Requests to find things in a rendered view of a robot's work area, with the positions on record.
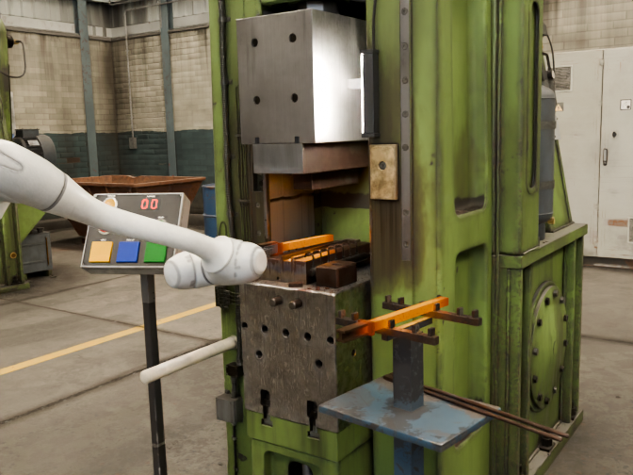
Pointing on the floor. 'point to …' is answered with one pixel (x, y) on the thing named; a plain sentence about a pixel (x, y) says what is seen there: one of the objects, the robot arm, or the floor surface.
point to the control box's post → (152, 367)
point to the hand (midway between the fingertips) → (267, 249)
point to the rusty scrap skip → (105, 185)
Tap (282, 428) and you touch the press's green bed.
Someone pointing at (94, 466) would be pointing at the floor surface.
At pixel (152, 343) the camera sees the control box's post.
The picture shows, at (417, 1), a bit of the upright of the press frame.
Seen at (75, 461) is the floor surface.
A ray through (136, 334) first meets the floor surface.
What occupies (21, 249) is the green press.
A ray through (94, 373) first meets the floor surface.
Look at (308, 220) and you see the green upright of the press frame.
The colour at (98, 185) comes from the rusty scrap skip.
